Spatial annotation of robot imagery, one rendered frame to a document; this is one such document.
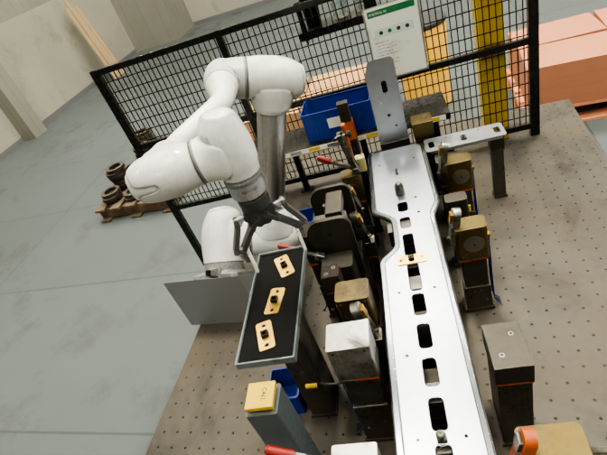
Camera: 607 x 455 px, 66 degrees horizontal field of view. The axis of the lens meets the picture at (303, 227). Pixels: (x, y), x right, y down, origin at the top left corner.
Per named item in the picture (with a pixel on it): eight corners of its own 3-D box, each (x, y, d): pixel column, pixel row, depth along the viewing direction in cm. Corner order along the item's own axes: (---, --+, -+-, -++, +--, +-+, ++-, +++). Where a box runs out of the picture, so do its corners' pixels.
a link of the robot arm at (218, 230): (203, 264, 188) (200, 211, 190) (248, 261, 191) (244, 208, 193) (201, 264, 172) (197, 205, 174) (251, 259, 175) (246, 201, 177)
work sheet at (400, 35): (429, 68, 200) (417, -7, 182) (377, 82, 205) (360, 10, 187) (428, 67, 201) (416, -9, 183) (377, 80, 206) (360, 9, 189)
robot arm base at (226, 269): (186, 280, 171) (185, 265, 171) (215, 278, 192) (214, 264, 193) (230, 276, 166) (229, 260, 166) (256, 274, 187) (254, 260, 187)
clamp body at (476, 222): (505, 309, 148) (499, 225, 128) (466, 314, 150) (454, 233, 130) (499, 293, 153) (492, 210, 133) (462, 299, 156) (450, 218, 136)
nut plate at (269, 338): (275, 347, 103) (274, 343, 102) (259, 352, 103) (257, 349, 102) (270, 320, 110) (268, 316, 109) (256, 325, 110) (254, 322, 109)
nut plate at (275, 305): (278, 313, 110) (276, 311, 110) (264, 314, 112) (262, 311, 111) (285, 288, 117) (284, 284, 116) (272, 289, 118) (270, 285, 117)
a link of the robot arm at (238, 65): (201, 64, 137) (247, 63, 139) (200, 50, 152) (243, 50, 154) (205, 107, 144) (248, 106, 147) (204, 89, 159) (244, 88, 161)
